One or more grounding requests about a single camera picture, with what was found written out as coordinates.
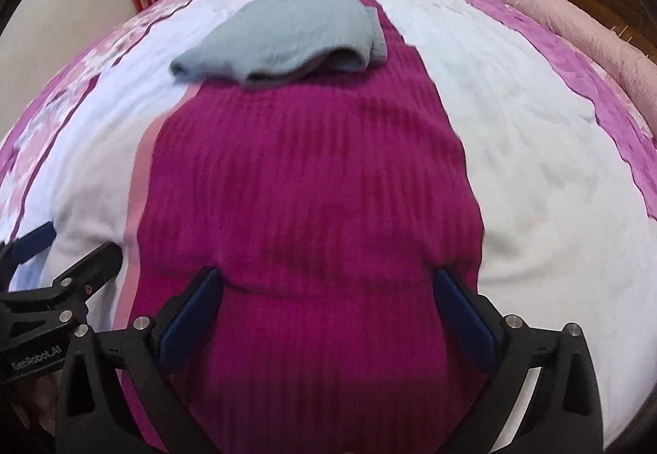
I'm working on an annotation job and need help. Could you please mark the magenta and white bed blanket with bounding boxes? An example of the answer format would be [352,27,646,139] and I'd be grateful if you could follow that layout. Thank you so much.
[0,0,657,454]

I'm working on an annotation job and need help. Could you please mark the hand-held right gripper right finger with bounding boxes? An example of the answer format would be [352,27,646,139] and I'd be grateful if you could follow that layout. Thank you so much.
[434,268,602,454]

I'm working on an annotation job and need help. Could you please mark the grey-blue fleece pants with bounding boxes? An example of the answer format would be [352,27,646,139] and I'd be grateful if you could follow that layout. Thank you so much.
[169,0,387,90]

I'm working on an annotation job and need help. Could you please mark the pink fluffy rolled blanket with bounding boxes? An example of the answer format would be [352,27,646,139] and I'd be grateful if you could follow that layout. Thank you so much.
[471,0,657,113]

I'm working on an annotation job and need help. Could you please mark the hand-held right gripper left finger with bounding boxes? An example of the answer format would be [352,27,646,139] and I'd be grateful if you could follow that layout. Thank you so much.
[54,266,225,454]

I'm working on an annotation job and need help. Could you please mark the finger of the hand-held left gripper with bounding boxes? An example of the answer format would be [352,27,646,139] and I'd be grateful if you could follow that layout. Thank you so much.
[0,241,124,327]
[0,220,56,275]

